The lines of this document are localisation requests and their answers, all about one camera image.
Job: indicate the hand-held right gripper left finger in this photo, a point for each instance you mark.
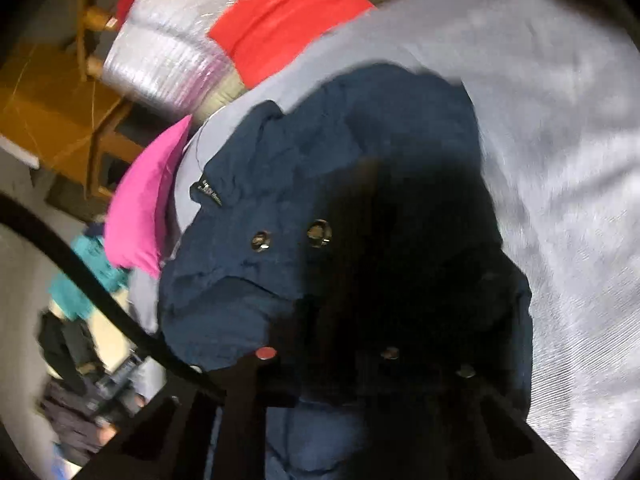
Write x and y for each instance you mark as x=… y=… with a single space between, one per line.
x=245 y=410

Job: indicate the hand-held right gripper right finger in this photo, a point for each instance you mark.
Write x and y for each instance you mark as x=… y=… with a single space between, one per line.
x=450 y=410

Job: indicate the navy puffer jacket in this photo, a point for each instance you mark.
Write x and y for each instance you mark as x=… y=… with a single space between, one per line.
x=280 y=185

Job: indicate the cream sofa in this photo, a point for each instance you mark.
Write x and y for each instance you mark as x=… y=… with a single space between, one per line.
x=110 y=330

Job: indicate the black cloth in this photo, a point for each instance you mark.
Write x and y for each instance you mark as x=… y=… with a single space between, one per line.
x=65 y=345

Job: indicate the teal cloth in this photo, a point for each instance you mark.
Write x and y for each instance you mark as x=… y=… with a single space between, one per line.
x=85 y=270

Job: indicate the pink pillow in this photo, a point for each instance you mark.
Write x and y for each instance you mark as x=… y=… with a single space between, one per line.
x=140 y=210

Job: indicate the grey bedsheet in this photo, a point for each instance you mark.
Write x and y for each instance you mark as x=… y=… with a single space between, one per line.
x=550 y=160

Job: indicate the orange-yellow column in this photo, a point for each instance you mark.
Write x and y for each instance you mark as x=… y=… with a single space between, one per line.
x=45 y=110

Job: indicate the wooden stair railing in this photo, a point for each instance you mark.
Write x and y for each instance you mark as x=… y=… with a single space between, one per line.
x=95 y=20

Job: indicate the red-orange pillow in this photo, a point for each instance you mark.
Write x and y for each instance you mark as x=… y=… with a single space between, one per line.
x=280 y=25

